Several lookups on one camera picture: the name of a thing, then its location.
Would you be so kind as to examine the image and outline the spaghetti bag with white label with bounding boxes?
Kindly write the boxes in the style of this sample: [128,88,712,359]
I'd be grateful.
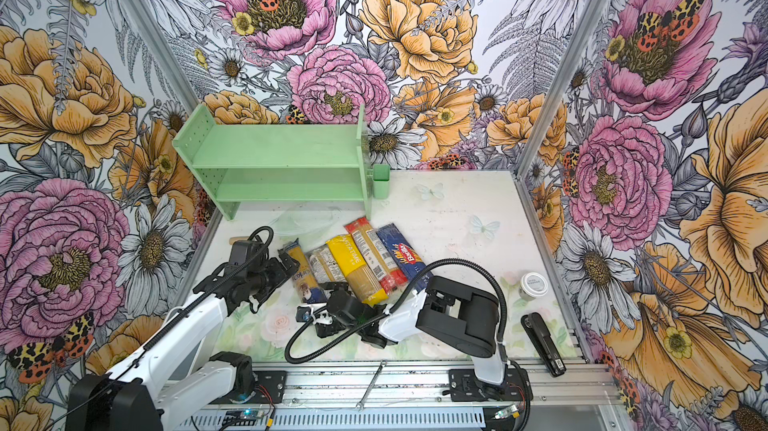
[307,244,346,286]

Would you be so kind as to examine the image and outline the green wooden shelf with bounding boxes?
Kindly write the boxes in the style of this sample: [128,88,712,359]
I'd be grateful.
[173,104,372,220]

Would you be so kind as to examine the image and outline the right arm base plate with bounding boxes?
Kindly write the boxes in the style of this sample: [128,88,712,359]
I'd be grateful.
[445,368,532,402]

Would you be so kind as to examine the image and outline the green circuit board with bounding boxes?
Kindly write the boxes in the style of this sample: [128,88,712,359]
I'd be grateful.
[222,409,271,428]

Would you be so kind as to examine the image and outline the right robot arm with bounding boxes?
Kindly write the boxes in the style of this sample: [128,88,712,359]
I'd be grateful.
[297,276,506,386]

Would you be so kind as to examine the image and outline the metal rod on rail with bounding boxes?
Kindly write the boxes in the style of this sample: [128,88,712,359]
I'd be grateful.
[355,360,387,411]

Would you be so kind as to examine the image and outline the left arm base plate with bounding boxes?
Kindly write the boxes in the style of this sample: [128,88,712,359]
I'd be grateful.
[212,370,288,405]

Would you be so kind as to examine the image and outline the black stapler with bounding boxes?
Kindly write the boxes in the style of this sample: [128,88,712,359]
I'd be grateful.
[520,312,566,377]

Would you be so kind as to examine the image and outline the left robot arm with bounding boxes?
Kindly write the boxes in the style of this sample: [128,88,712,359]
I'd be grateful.
[64,239,299,430]

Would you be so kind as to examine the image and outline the small board right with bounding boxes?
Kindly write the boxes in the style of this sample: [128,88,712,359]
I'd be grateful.
[493,404,520,420]

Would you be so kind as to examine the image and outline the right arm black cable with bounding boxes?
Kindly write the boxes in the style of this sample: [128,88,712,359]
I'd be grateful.
[284,258,510,365]

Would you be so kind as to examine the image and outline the yellow spaghetti bag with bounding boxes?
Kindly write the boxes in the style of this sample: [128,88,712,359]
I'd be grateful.
[326,234,388,306]

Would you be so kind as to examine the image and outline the white round jar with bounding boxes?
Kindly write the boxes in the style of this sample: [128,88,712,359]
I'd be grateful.
[519,272,550,301]

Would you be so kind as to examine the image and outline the red spaghetti bag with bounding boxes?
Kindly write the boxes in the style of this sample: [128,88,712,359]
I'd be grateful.
[344,216,408,294]

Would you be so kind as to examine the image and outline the spaghetti bag with blue end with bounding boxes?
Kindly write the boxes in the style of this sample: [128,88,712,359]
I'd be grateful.
[281,239,327,304]

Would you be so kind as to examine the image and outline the green cup on shelf side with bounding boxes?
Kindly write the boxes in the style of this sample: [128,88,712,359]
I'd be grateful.
[372,164,391,200]

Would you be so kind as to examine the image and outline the small wooden mallet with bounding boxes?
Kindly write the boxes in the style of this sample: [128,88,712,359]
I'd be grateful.
[229,236,248,245]

